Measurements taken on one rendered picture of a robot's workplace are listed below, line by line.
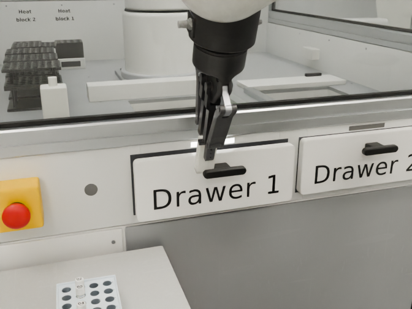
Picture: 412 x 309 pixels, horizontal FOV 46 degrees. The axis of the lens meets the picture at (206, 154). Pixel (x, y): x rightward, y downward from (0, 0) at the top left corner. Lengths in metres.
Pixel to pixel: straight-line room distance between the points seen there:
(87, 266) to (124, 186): 0.15
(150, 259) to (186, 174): 0.16
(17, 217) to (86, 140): 0.16
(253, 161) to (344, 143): 0.19
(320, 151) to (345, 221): 0.19
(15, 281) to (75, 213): 0.14
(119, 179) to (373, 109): 0.50
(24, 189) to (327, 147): 0.54
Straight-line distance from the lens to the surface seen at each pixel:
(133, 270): 0.83
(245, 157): 0.85
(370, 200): 1.07
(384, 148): 0.97
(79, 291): 0.72
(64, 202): 0.85
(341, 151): 0.96
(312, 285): 1.10
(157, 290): 0.78
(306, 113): 0.91
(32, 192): 0.79
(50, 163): 0.82
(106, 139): 0.81
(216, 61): 0.66
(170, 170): 0.82
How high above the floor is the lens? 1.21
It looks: 20 degrees down
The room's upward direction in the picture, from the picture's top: straight up
